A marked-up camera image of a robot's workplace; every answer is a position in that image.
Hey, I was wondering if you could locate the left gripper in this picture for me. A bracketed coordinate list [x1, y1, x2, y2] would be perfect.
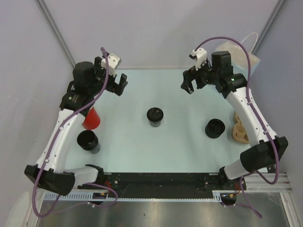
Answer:
[88, 57, 127, 96]

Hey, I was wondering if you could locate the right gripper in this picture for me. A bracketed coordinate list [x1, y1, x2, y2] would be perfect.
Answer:
[181, 57, 220, 94]

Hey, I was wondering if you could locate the black cup lid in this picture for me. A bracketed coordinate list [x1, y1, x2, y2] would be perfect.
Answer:
[147, 107, 164, 122]

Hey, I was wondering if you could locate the single black coffee cup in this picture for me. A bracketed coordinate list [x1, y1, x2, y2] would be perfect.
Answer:
[147, 107, 164, 127]

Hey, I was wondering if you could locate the light blue paper bag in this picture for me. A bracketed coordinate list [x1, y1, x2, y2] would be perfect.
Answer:
[216, 32, 260, 79]

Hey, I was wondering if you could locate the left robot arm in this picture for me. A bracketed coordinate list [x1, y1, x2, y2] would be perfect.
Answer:
[24, 53, 128, 196]

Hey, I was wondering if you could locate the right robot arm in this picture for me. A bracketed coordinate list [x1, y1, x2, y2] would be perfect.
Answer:
[181, 48, 288, 190]

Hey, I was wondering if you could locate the red straw cup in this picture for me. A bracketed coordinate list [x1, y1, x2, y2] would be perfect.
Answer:
[82, 107, 101, 130]

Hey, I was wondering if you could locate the black cup left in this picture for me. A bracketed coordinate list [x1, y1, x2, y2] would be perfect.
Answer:
[77, 130, 100, 154]

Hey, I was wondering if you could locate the brown cardboard cup carrier stack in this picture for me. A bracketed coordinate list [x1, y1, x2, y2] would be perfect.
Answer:
[232, 113, 249, 144]

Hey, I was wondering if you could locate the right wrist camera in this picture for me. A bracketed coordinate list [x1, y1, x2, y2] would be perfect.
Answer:
[189, 47, 207, 70]

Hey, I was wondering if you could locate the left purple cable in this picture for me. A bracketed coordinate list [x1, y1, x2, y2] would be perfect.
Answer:
[32, 46, 119, 218]

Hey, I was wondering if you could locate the purple cable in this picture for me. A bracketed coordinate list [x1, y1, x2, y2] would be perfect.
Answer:
[32, 46, 119, 218]
[194, 35, 282, 218]

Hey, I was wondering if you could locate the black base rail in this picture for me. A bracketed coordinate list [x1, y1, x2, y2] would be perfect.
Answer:
[101, 173, 246, 198]

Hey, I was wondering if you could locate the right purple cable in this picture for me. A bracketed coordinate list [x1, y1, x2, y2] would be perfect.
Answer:
[194, 35, 282, 218]

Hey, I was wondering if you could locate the white cable duct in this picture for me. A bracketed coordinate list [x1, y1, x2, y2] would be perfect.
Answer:
[59, 191, 236, 202]

